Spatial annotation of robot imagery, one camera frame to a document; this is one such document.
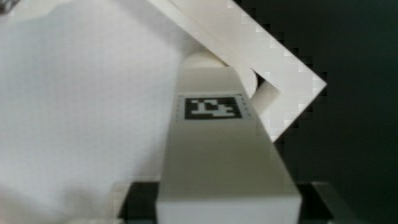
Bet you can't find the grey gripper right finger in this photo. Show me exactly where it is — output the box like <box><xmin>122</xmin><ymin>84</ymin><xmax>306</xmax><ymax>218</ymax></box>
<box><xmin>297</xmin><ymin>182</ymin><xmax>338</xmax><ymax>224</ymax></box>

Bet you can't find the white desk tabletop tray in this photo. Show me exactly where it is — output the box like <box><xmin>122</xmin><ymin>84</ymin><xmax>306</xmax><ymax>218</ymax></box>
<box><xmin>0</xmin><ymin>0</ymin><xmax>326</xmax><ymax>224</ymax></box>

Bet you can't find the white desk leg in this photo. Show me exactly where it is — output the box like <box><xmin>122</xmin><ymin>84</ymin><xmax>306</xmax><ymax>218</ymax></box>
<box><xmin>157</xmin><ymin>52</ymin><xmax>303</xmax><ymax>224</ymax></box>

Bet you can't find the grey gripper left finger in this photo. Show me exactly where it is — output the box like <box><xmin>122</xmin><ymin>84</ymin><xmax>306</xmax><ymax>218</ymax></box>
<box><xmin>118</xmin><ymin>182</ymin><xmax>159</xmax><ymax>224</ymax></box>

